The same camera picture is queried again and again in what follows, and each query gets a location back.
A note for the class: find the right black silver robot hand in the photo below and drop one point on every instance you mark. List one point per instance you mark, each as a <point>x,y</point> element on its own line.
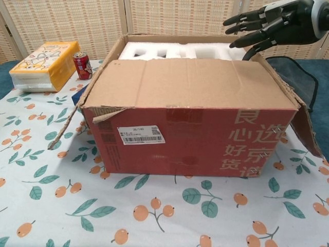
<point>290,25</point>

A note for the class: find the red cardboard shipping box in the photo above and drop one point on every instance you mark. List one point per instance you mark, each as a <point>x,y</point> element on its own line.
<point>192,133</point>

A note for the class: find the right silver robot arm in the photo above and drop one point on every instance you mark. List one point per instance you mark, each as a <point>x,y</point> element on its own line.
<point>321,18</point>

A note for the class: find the white foam packing insert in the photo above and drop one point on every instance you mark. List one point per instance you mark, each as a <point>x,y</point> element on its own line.
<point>205,50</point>

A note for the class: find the grey cloth with black trim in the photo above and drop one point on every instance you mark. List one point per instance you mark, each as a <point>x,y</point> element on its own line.
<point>298,79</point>

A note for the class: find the woven bamboo folding screen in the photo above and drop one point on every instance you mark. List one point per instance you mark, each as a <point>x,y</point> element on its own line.
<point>167,15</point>

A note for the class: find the red soda can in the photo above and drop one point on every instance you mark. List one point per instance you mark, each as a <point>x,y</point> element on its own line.
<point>82,68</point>

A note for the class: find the dark blue rectangular case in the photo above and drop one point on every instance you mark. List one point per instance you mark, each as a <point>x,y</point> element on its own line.
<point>78,99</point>

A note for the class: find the orange corgi tissue pack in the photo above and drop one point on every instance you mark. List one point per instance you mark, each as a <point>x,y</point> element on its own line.
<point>48,64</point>

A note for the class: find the floral fruit print tablecloth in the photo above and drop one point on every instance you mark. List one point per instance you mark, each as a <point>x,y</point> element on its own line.
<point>77,205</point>

